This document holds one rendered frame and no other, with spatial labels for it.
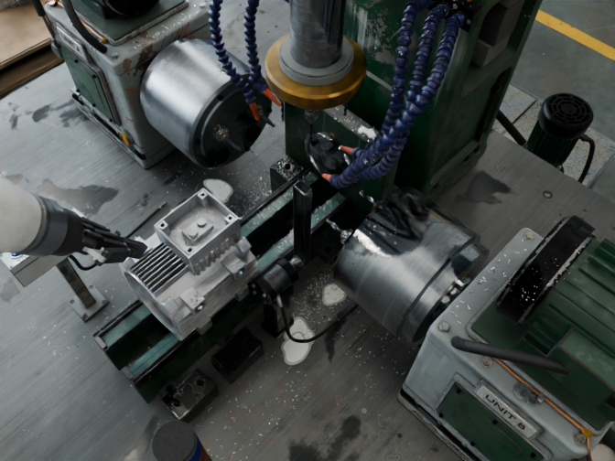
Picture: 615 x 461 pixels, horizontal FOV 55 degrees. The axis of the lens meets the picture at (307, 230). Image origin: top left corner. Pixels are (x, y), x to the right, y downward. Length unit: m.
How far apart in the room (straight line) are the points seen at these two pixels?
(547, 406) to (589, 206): 0.81
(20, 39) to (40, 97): 1.35
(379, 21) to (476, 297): 0.56
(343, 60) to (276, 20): 1.00
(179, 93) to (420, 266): 0.63
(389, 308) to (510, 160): 0.76
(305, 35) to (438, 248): 0.42
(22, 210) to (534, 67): 2.78
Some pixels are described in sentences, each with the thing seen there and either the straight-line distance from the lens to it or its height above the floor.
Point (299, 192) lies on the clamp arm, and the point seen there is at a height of 1.25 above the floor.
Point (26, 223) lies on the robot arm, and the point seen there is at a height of 1.38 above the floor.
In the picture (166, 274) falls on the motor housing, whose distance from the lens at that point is 1.12.
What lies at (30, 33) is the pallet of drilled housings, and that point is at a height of 0.15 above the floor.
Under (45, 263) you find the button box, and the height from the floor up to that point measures 1.05.
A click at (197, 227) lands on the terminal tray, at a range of 1.12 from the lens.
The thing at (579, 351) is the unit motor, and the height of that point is 1.32.
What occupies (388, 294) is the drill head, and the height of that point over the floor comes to 1.10.
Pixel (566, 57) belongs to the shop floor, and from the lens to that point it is 3.42.
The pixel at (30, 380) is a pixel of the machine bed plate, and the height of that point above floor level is 0.80.
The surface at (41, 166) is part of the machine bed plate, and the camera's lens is 1.75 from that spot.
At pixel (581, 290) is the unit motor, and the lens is 0.88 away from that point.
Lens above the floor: 2.05
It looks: 57 degrees down
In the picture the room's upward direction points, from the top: 1 degrees clockwise
